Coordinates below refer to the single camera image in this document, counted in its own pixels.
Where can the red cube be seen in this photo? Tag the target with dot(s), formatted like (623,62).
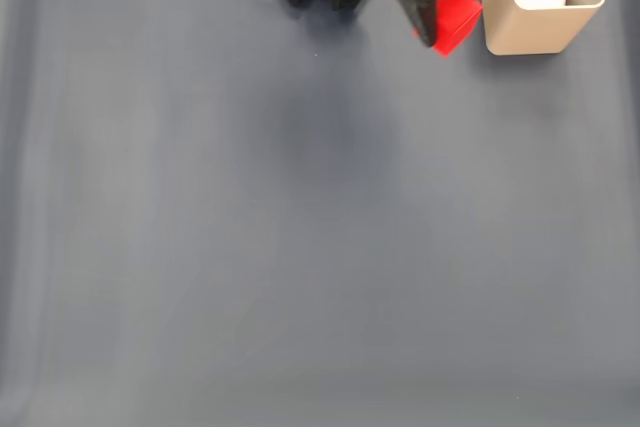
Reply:
(457,22)

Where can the beige square box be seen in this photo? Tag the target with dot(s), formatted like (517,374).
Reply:
(530,32)

